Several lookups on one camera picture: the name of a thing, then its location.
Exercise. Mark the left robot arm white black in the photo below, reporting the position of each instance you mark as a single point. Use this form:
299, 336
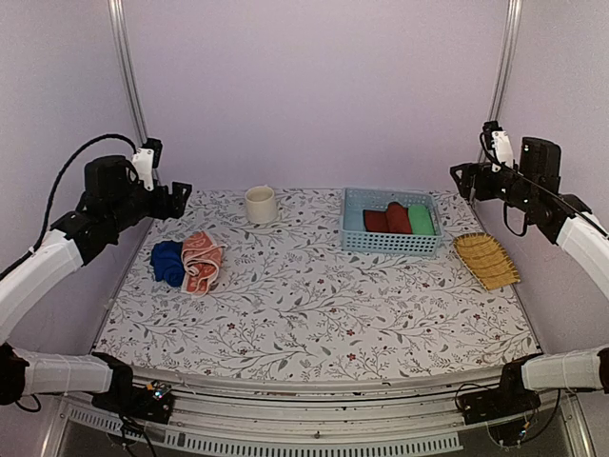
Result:
119, 193

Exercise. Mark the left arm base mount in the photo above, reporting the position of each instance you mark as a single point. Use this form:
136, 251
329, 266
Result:
152, 403

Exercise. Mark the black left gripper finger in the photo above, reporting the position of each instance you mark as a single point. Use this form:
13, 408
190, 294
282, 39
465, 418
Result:
180, 193
176, 208

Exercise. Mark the blue towel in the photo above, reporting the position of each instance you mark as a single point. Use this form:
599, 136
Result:
166, 261

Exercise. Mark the front aluminium rail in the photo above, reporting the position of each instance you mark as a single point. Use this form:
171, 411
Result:
407, 417

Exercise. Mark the left aluminium frame post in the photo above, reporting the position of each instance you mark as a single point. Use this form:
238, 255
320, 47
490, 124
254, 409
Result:
119, 29

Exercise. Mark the green rolled towel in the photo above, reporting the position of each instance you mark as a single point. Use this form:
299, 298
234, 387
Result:
420, 220

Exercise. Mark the right aluminium frame post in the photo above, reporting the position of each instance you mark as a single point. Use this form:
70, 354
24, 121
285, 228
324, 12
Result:
509, 45

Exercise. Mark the yellow bamboo tray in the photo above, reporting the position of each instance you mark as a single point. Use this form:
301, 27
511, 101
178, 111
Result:
488, 261

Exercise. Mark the aluminium frame post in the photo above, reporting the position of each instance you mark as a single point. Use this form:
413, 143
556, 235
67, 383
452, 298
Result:
509, 45
119, 29

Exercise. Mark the cream ceramic cup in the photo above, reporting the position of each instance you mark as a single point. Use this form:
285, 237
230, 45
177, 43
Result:
261, 205

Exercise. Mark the light blue plastic basket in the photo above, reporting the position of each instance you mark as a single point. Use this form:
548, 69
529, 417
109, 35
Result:
355, 237

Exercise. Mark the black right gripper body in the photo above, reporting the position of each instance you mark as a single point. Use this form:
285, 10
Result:
487, 189

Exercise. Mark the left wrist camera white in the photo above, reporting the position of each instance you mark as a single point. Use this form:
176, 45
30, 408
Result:
146, 160

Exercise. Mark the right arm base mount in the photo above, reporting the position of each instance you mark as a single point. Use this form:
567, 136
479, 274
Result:
486, 404

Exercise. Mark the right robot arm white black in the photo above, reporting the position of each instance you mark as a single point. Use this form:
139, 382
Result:
532, 186

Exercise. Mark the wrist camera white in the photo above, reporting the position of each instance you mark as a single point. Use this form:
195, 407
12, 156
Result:
146, 160
496, 146

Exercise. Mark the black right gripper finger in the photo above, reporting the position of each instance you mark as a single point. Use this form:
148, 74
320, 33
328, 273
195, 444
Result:
467, 188
461, 173

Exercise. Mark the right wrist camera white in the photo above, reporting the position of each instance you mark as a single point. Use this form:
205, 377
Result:
496, 146

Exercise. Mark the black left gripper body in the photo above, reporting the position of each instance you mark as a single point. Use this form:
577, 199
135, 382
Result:
160, 208

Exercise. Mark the dark red rolled towel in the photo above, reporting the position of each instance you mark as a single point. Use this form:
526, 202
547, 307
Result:
375, 221

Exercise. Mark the orange bunny pattern towel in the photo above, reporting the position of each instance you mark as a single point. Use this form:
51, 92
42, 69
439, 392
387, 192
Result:
202, 258

